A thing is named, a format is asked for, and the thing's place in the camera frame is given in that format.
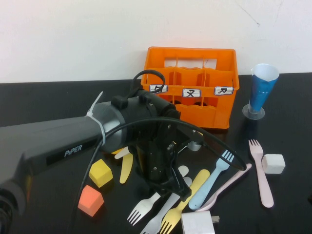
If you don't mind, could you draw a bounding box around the white label knife character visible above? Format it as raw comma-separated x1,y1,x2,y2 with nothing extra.
214,85,235,96

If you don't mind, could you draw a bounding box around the yellow plastic knife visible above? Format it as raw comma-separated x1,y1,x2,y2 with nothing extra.
119,153,134,185

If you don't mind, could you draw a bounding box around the pink plastic spoon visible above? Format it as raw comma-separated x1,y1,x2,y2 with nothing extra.
195,162,253,212

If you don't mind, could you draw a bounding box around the yellow foam cube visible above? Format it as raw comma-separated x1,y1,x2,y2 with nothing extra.
88,158,114,189

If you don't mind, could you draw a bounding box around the orange foam house block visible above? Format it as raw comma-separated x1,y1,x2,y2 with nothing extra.
77,184,105,218

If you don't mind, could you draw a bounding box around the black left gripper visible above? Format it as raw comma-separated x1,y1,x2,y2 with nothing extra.
135,120,193,202

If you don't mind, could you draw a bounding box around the white power adapter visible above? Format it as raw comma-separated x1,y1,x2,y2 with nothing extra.
180,210,221,234

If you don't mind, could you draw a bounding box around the pink plastic fork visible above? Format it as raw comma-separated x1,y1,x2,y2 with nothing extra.
248,138,275,209

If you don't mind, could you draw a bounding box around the blue conical cup clear base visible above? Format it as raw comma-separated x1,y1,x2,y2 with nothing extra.
242,63,280,121

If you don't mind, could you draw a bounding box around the white label fork character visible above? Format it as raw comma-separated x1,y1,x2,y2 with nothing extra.
182,88,202,98

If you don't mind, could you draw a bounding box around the white label spoon character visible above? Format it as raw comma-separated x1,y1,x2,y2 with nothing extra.
149,84,169,94

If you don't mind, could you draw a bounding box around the white zip tie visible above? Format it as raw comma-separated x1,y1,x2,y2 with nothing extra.
86,91,107,145

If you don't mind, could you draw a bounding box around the black left wrist cable loop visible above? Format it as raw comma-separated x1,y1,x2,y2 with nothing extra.
131,70,166,98

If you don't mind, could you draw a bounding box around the blue plastic fork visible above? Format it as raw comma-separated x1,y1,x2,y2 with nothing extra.
188,150,235,211

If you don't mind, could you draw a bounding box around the yellow plastic fork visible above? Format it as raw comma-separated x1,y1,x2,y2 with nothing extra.
159,169,211,234

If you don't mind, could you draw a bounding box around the white foam cube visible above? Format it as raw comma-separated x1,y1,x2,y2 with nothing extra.
262,153,286,175

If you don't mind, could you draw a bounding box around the orange plastic cutlery crate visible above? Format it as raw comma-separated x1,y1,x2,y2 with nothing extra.
140,46,240,130

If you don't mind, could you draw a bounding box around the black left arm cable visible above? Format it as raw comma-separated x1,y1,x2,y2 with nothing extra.
72,117,248,234

